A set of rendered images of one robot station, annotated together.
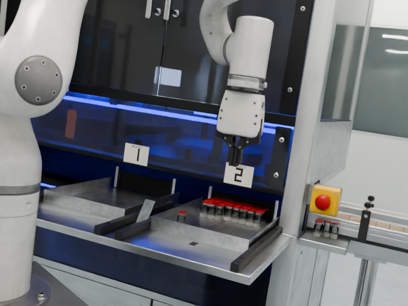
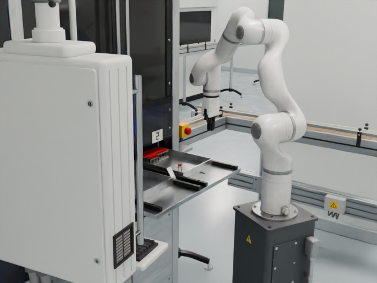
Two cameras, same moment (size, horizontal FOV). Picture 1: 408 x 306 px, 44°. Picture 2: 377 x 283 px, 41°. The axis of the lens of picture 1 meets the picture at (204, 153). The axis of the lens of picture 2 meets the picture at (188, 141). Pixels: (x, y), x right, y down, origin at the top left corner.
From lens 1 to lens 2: 2.42 m
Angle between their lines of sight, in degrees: 75
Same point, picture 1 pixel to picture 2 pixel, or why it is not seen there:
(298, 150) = (175, 112)
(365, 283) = not seen: hidden behind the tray
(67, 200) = (148, 192)
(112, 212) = (168, 183)
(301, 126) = (175, 99)
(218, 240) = (204, 165)
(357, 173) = not seen: outside the picture
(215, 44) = (202, 78)
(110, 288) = not seen: hidden behind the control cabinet
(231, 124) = (213, 112)
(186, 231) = (194, 170)
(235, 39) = (214, 74)
